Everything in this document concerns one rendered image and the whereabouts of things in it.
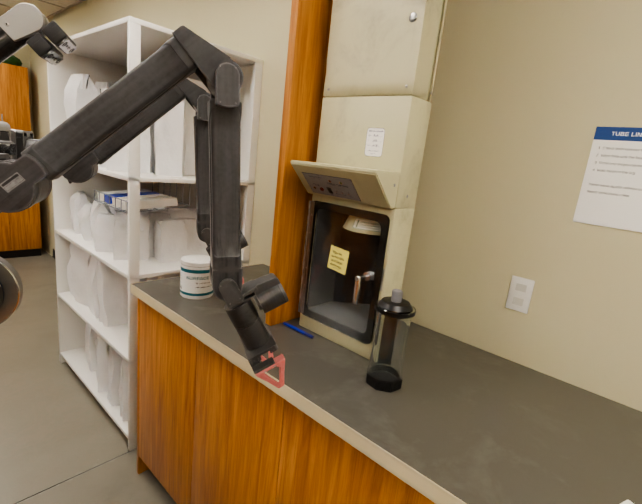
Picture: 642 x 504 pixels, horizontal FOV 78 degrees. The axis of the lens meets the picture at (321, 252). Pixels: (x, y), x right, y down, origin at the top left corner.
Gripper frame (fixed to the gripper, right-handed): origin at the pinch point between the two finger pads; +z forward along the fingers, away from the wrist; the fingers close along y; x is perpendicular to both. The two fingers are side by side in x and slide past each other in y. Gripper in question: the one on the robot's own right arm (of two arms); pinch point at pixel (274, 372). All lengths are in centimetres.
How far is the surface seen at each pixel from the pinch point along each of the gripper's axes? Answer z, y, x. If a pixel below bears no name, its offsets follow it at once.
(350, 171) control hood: -29, 20, -41
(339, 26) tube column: -64, 43, -62
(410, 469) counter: 21.1, -22.7, -15.2
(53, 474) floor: 57, 103, 111
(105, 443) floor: 66, 119, 94
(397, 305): 3.8, 3.9, -34.8
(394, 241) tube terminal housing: -5, 19, -46
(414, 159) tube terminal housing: -24, 21, -61
